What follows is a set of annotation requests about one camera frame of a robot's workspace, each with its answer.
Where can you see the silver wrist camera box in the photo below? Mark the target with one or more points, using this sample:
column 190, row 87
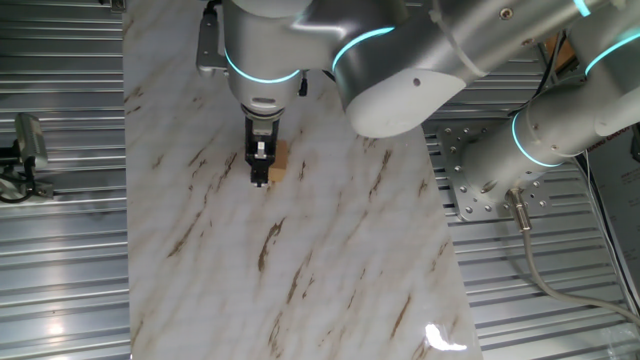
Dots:
column 210, row 45

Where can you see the small wooden block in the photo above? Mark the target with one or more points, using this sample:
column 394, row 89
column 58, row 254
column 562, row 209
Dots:
column 280, row 165

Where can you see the brown wooden board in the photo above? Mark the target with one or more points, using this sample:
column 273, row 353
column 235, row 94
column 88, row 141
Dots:
column 562, row 55

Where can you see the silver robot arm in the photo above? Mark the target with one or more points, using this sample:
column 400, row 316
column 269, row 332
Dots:
column 400, row 65

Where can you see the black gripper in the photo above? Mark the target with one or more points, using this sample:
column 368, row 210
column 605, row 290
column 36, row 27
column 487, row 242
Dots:
column 248, row 145

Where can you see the silver camera on stand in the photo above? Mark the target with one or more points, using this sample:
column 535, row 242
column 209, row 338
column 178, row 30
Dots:
column 31, row 140

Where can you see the marble pattern table mat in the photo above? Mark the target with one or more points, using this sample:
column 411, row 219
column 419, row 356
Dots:
column 300, row 250

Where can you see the metal corner bracket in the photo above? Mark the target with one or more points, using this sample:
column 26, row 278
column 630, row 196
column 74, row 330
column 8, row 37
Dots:
column 117, row 5

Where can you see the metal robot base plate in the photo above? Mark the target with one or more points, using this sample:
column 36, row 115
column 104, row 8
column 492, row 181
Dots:
column 450, row 150

